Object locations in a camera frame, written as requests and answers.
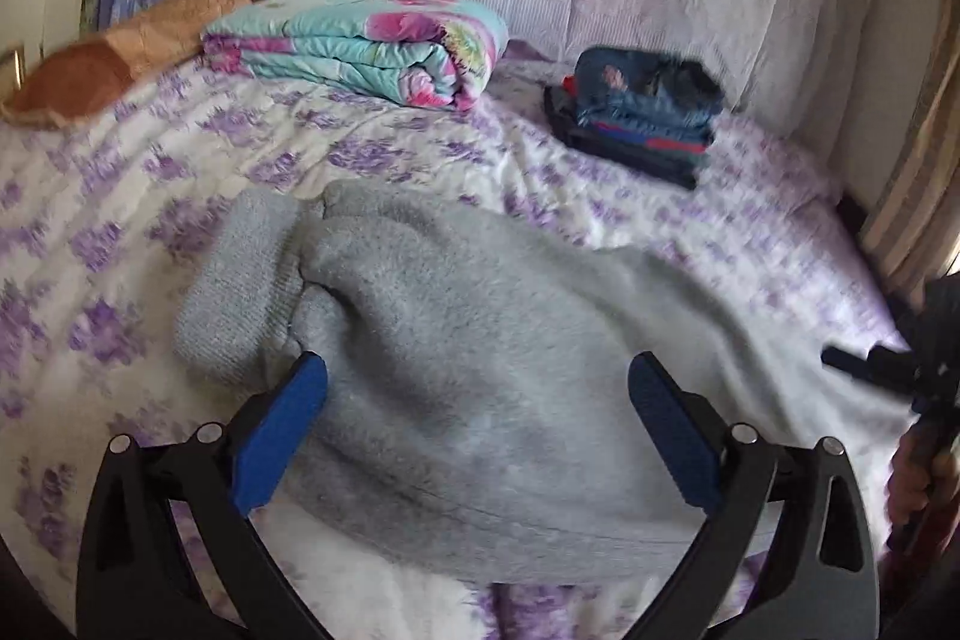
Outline purple floral bedspread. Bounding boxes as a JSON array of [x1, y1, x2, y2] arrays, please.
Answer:
[[0, 36, 912, 640]]

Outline folded red garment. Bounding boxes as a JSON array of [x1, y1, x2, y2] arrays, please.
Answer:
[[562, 74, 710, 154]]

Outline folded blue jeans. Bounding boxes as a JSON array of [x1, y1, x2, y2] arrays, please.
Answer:
[[574, 46, 727, 146]]

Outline folded floral blanket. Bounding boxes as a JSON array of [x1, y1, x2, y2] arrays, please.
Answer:
[[201, 0, 509, 112]]

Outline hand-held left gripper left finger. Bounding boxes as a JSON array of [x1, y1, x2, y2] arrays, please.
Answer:
[[76, 351, 329, 640]]

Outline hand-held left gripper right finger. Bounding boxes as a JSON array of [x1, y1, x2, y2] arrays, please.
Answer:
[[628, 351, 880, 640]]

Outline beige patterned curtain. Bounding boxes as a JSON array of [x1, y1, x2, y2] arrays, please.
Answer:
[[859, 107, 960, 304]]

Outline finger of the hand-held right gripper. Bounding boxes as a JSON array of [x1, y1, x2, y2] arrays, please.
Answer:
[[821, 344, 917, 387]]

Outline orange brown pillow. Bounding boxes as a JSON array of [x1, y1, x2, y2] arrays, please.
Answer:
[[0, 0, 260, 130]]

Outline person's right hand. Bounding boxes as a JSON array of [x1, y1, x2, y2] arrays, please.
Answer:
[[889, 426, 947, 536]]

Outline grey fleece sweatshirt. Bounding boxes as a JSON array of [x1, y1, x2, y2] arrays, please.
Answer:
[[176, 181, 912, 585]]

